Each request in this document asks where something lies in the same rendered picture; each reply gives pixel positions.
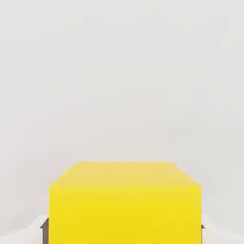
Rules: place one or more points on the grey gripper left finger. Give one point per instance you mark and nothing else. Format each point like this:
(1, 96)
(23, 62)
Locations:
(28, 234)

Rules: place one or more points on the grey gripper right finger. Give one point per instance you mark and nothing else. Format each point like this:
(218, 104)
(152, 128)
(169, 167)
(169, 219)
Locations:
(219, 233)

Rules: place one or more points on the small yellow cube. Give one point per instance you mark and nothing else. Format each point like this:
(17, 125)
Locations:
(125, 205)

